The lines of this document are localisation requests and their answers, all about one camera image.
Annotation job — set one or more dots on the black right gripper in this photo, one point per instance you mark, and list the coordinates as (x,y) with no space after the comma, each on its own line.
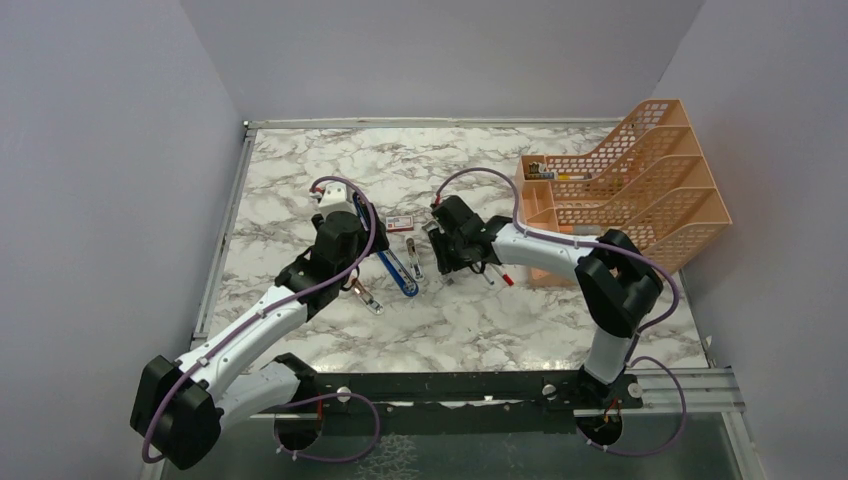
(444,261)

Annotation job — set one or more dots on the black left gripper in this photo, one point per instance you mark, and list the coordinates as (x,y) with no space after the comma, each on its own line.
(381,240)

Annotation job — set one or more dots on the red white staple box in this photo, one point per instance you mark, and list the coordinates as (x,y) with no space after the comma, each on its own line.
(401,223)

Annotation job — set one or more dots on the small pink stapler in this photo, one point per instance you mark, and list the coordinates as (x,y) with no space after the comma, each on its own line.
(366,297)

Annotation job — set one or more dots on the blue stapler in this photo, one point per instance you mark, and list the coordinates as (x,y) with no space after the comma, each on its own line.
(403,279)

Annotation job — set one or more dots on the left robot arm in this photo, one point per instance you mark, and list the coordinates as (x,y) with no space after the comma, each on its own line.
(182,406)

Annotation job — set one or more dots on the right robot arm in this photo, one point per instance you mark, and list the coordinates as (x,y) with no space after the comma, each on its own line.
(619,288)

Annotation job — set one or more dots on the blue capped white marker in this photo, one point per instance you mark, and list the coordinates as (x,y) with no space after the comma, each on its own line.
(487,278)

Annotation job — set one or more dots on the red capped white marker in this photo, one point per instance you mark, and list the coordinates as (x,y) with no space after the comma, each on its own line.
(501,273)

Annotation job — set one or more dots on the black binder clips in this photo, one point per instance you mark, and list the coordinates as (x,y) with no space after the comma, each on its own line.
(538,171)

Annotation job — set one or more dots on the grey eraser in organizer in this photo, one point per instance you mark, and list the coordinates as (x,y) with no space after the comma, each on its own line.
(588,230)

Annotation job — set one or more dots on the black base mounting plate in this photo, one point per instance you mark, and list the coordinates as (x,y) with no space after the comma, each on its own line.
(360,404)

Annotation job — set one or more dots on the peach plastic file organizer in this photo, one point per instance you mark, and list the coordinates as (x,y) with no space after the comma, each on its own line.
(650,180)

